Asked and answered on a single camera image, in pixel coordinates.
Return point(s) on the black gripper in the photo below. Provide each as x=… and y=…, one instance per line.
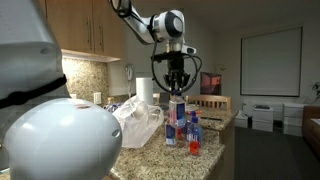
x=175, y=68

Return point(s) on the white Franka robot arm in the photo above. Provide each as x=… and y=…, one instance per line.
x=60, y=143

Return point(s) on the translucent plastic shopping bag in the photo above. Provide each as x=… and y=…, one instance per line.
x=138, y=126

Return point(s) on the flat translucent dish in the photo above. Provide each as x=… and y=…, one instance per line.
x=193, y=107

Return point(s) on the dark framed reddish picture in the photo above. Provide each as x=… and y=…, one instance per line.
x=210, y=83

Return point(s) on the white paper towel roll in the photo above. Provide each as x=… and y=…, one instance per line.
x=144, y=91

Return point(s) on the wooden dining chair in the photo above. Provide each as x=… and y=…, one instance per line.
x=208, y=100

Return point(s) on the small amber jar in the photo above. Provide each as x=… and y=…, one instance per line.
x=110, y=100

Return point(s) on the small white storage box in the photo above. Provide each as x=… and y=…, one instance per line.
x=241, y=120

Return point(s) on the flat black device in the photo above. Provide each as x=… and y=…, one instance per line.
x=261, y=106

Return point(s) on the white drawer unit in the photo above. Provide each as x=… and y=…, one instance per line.
x=293, y=116

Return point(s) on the green house plant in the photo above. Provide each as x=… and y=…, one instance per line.
x=316, y=88

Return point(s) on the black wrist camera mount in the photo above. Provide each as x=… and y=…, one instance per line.
x=163, y=57

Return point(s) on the white wall phone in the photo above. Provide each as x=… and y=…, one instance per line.
x=129, y=71

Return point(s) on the white wall outlet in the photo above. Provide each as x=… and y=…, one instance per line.
x=97, y=97

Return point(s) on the wall whiteboard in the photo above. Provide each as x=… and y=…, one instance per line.
x=271, y=61

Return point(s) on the wooden wall cabinet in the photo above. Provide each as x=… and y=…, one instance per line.
x=76, y=26

